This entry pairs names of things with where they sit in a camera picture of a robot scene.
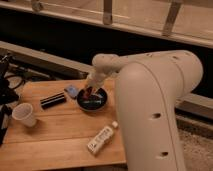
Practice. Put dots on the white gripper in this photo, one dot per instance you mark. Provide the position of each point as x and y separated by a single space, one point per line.
94 81

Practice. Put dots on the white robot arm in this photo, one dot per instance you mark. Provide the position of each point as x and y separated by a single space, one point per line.
146 89

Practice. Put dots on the dark ceramic bowl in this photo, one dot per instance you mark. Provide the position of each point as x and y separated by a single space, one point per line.
94 102

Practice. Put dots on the blue sponge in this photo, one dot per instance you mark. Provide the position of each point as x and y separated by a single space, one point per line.
72 91

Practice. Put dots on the black rectangular box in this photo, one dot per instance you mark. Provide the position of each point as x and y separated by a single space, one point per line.
53 100

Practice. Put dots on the black camera tripod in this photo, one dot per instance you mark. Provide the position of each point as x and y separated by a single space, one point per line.
7 95

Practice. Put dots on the metal railing frame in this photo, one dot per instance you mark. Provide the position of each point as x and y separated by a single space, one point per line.
186 21

